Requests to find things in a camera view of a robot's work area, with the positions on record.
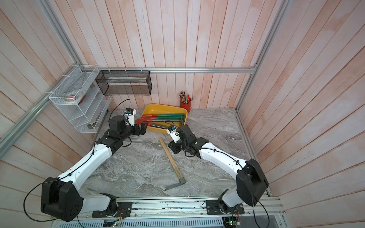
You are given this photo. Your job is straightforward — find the green hoe red grip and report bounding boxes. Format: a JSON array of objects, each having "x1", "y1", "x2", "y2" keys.
[
  {"x1": 141, "y1": 114, "x2": 185, "y2": 120},
  {"x1": 139, "y1": 115, "x2": 185, "y2": 124}
]

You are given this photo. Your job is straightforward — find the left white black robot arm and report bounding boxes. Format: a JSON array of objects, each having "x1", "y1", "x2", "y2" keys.
[{"x1": 40, "y1": 116, "x2": 148, "y2": 222}]

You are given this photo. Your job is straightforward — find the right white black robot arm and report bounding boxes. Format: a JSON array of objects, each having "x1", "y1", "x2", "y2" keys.
[{"x1": 166, "y1": 125, "x2": 269, "y2": 214}]

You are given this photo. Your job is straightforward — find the yellow plastic storage box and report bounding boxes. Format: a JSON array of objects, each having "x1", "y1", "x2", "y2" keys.
[{"x1": 136, "y1": 104, "x2": 188, "y2": 133}]

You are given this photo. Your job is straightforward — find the red pen holder cup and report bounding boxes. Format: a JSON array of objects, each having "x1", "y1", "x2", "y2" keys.
[{"x1": 180, "y1": 101, "x2": 191, "y2": 113}]

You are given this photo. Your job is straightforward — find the pens in red cup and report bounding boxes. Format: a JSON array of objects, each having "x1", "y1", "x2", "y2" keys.
[{"x1": 179, "y1": 91, "x2": 193, "y2": 104}]

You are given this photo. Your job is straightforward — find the tape roll on shelf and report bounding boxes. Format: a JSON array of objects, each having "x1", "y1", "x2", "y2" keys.
[{"x1": 62, "y1": 91, "x2": 82, "y2": 104}]

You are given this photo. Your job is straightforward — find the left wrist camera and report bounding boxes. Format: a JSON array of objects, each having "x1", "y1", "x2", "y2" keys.
[{"x1": 124, "y1": 108, "x2": 136, "y2": 126}]

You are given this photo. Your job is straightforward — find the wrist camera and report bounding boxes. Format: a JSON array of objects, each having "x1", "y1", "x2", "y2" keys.
[
  {"x1": 124, "y1": 108, "x2": 136, "y2": 126},
  {"x1": 166, "y1": 125, "x2": 180, "y2": 143}
]

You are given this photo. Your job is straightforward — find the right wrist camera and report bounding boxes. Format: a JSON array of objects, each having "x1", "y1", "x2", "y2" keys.
[{"x1": 166, "y1": 125, "x2": 180, "y2": 143}]

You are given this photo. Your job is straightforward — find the black mesh wall basket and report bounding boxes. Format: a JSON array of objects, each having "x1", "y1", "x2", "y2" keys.
[{"x1": 96, "y1": 70, "x2": 153, "y2": 96}]

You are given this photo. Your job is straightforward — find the white wire wall shelf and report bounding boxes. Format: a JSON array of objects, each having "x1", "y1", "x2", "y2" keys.
[{"x1": 49, "y1": 65, "x2": 111, "y2": 134}]

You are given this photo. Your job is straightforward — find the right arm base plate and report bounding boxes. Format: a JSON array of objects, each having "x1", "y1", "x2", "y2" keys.
[{"x1": 205, "y1": 200, "x2": 245, "y2": 215}]

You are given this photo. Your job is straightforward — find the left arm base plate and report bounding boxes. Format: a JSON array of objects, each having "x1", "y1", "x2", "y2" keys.
[{"x1": 92, "y1": 202, "x2": 133, "y2": 219}]

